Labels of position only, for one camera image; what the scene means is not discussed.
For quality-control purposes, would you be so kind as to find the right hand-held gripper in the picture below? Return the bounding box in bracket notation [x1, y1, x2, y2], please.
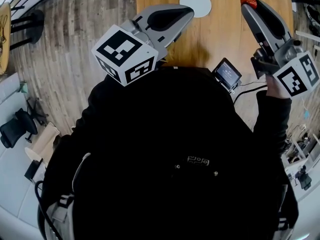
[240, 0, 320, 99]

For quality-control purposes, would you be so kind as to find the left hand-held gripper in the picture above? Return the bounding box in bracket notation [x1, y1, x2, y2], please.
[91, 3, 196, 87]

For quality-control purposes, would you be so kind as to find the white round plate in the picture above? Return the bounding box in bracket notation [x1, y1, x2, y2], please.
[179, 0, 213, 19]

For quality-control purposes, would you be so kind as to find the person's right forearm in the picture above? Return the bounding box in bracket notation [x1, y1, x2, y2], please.
[252, 75, 294, 159]

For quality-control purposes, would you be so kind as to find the person's left forearm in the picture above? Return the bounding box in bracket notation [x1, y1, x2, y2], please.
[72, 73, 126, 140]

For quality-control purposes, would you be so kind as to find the black metal rack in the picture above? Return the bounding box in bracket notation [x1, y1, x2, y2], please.
[290, 0, 320, 38]

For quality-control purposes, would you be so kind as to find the small black screen device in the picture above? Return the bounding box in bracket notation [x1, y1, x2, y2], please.
[211, 57, 243, 94]

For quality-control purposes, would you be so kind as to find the person's black-clothed torso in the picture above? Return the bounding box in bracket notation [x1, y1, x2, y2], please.
[39, 65, 300, 240]

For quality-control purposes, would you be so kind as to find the white cluttered shelf unit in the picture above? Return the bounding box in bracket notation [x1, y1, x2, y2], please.
[280, 133, 320, 202]

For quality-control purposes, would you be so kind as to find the black round-base stand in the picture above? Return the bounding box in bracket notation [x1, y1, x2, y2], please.
[9, 8, 46, 52]

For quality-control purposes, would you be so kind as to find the black folded tripod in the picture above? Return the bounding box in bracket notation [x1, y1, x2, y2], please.
[25, 97, 50, 128]

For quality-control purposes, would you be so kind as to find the round wooden side table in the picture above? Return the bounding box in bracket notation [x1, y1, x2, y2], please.
[0, 1, 12, 75]

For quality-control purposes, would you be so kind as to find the open cardboard box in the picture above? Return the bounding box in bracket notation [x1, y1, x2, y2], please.
[24, 121, 61, 165]

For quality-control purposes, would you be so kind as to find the black office chair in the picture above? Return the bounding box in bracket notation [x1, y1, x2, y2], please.
[0, 107, 39, 149]

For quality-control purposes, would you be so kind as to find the small black flat box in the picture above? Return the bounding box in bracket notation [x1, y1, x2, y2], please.
[23, 158, 44, 183]

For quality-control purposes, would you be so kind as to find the grey backpack strap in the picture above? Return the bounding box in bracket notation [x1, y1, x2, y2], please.
[37, 152, 92, 240]

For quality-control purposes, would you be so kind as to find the thick black cable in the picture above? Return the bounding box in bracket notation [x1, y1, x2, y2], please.
[34, 180, 65, 240]

